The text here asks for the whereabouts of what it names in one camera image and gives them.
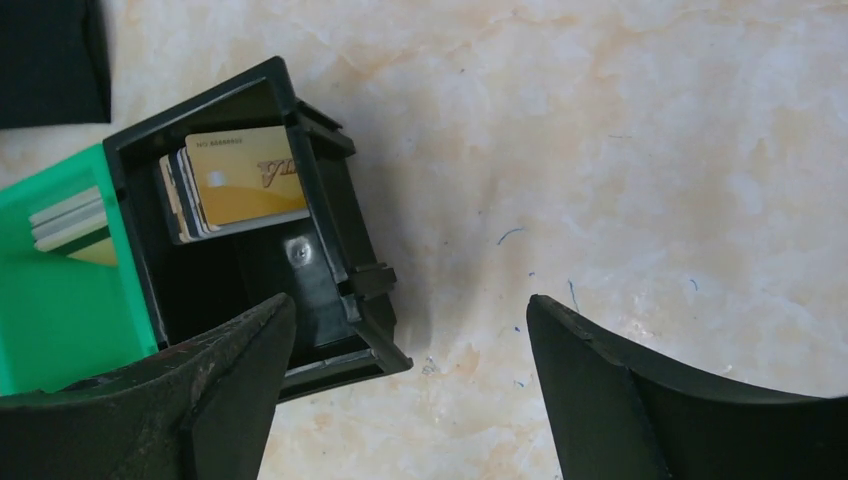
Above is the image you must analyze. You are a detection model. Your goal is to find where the card stack in green bin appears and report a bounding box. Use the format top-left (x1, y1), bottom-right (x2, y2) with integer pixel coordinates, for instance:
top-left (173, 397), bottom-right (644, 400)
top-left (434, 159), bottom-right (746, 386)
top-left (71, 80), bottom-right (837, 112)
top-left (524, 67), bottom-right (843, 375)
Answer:
top-left (28, 187), bottom-right (118, 267)

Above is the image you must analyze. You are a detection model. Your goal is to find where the gold credit card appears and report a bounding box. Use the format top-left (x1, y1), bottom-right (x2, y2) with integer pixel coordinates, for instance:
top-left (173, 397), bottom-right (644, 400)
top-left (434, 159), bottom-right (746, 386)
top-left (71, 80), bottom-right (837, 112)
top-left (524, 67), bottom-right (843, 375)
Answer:
top-left (185, 125), bottom-right (309, 232)

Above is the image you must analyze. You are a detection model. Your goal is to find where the black plastic bin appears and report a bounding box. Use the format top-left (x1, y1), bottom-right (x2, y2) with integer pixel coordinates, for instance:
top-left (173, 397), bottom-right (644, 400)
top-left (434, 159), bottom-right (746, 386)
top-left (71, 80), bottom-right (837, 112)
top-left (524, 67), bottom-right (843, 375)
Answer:
top-left (103, 56), bottom-right (412, 401)

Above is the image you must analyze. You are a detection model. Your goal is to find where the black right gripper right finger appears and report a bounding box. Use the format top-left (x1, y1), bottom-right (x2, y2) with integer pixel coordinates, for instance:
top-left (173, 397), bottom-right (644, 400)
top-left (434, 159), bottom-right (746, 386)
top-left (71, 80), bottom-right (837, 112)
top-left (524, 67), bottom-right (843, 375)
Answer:
top-left (526, 295), bottom-right (847, 479)

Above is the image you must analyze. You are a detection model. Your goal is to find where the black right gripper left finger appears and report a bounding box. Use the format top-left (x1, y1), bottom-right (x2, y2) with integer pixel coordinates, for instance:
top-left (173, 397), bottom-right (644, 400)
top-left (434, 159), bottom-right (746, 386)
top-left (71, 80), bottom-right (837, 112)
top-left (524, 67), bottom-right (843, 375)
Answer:
top-left (1, 294), bottom-right (296, 479)

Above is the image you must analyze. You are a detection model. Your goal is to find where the green plastic bin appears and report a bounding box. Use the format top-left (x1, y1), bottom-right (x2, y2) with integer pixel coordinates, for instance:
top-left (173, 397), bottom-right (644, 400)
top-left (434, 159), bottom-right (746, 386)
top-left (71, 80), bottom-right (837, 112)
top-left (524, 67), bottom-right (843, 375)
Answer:
top-left (1, 144), bottom-right (158, 395)

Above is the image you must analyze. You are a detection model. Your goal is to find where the black cloth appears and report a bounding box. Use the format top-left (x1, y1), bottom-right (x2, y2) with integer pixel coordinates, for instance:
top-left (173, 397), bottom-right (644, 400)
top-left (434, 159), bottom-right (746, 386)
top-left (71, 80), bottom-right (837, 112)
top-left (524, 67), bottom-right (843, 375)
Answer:
top-left (1, 0), bottom-right (111, 130)

